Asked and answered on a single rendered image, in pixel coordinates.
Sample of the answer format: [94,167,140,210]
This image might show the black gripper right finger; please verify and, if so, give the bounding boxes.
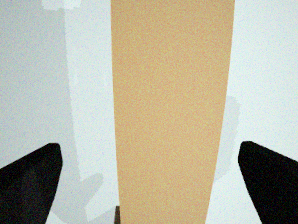
[237,141,298,224]

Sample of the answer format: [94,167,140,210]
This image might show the long wooden rail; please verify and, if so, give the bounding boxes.
[110,0,235,224]

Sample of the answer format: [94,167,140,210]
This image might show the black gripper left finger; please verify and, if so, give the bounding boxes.
[0,143,63,224]

